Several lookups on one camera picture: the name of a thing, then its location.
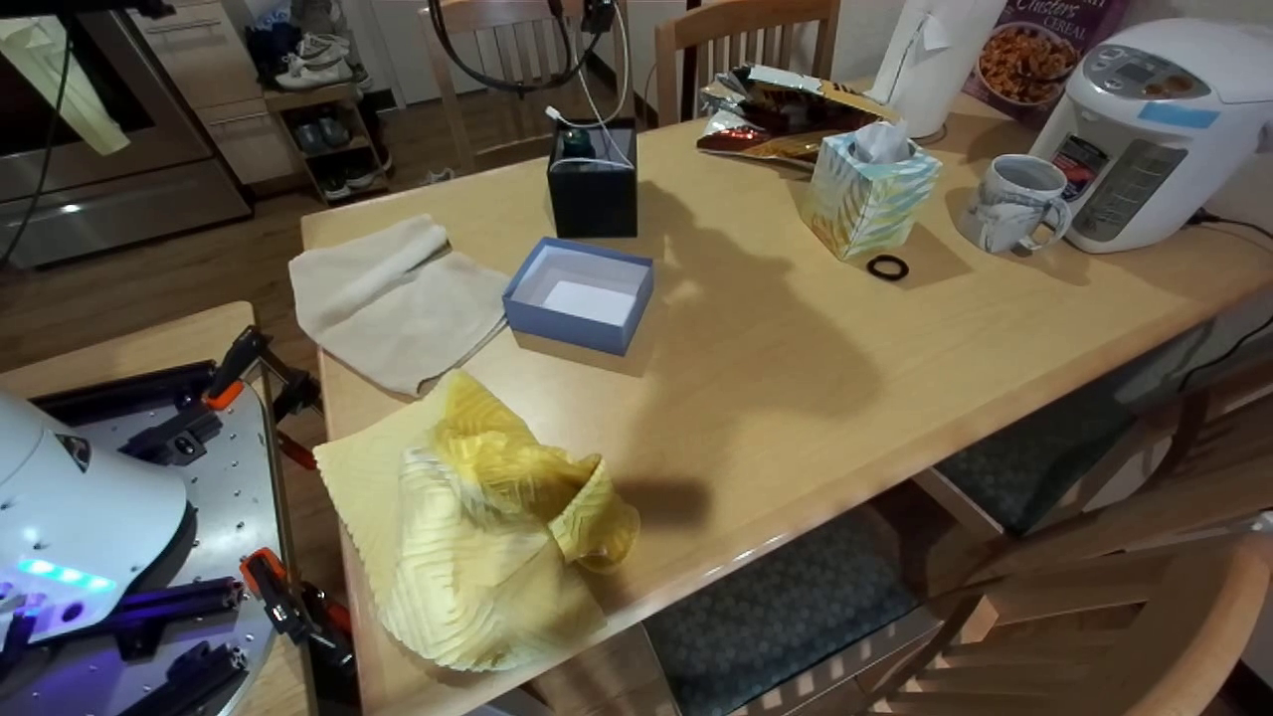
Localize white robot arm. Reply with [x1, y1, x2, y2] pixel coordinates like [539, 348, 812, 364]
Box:
[0, 218, 507, 641]

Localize green cushioned chair seat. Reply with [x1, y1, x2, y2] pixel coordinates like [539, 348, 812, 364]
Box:
[644, 510, 918, 716]

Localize black square box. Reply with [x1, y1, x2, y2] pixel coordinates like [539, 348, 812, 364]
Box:
[545, 119, 637, 238]

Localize black rubber ring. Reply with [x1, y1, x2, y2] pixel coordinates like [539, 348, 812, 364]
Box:
[861, 251, 913, 286]

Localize white paper towel roll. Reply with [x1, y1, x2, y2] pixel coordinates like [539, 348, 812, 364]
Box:
[872, 0, 1006, 137]

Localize beige folded cloth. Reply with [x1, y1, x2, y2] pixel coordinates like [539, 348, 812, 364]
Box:
[289, 218, 507, 392]

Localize dark packets pile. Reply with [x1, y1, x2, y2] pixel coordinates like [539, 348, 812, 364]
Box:
[697, 63, 888, 172]

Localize wooden chair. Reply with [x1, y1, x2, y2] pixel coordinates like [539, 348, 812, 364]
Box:
[420, 0, 632, 172]
[651, 0, 840, 123]
[853, 528, 1269, 716]

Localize yellow crumpled cloth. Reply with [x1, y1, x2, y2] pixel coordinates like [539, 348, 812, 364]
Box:
[380, 372, 639, 673]

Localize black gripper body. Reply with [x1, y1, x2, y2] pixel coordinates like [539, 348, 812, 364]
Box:
[579, 0, 617, 34]

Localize left wooden chair back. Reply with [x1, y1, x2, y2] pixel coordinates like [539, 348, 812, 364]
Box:
[420, 0, 632, 172]

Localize near wooden chair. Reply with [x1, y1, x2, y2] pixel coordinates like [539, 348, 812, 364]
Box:
[853, 528, 1269, 716]

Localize right wooden chair back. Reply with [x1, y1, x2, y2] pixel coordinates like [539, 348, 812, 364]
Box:
[651, 0, 840, 123]

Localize snack bag with picture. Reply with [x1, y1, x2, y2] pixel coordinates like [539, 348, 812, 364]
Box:
[965, 0, 1131, 123]

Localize blue shallow box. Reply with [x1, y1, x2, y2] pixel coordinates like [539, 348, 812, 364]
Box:
[502, 238, 651, 352]

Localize white ceramic mug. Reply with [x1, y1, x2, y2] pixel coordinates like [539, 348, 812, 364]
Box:
[965, 152, 1068, 254]

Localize white electric water boiler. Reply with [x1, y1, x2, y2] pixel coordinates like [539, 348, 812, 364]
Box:
[1034, 17, 1273, 251]

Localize orange black clamp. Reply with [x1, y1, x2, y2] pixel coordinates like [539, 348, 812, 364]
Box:
[123, 327, 267, 466]
[238, 547, 352, 668]

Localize striped tissue box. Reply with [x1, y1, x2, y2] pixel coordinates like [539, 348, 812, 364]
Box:
[803, 119, 944, 259]

